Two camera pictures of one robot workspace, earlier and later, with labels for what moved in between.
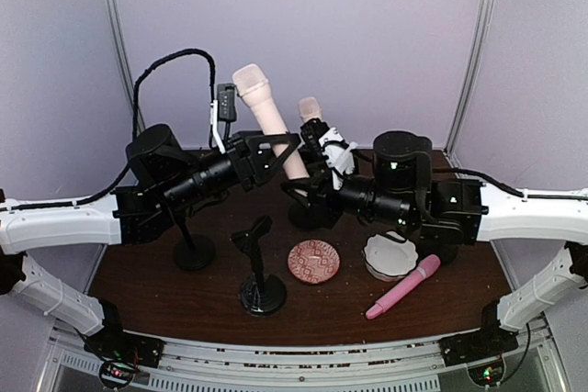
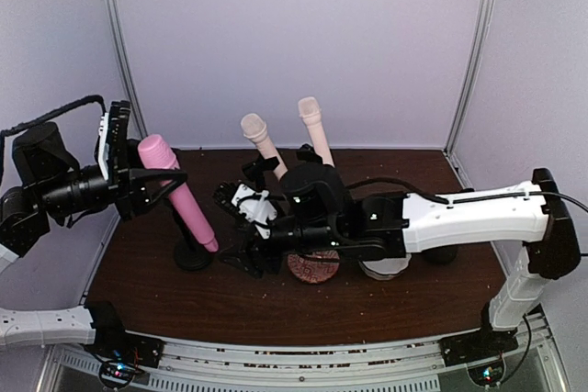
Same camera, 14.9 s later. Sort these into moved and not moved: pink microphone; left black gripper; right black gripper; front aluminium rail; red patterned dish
Moved: right black gripper; left black gripper; pink microphone
Not moved: front aluminium rail; red patterned dish
